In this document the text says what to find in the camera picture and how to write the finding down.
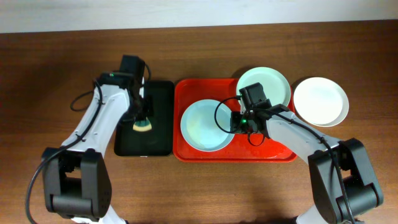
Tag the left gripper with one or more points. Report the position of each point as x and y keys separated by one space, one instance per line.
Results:
x=148 y=111

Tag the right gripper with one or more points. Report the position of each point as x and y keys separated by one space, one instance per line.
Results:
x=235 y=127

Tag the green and yellow sponge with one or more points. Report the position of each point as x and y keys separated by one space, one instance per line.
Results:
x=142 y=126

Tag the pale green plate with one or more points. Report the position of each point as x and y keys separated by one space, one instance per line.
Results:
x=275 y=85

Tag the light blue plate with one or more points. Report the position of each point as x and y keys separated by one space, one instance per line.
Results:
x=199 y=129

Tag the white plate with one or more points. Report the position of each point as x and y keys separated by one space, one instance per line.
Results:
x=321 y=102

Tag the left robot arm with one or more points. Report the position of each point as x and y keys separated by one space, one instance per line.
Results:
x=76 y=181

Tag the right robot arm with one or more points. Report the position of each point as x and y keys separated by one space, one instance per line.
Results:
x=344 y=184

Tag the red plastic tray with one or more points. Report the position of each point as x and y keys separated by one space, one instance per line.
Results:
x=190 y=90

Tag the black plastic tray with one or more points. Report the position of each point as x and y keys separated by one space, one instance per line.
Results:
x=159 y=140

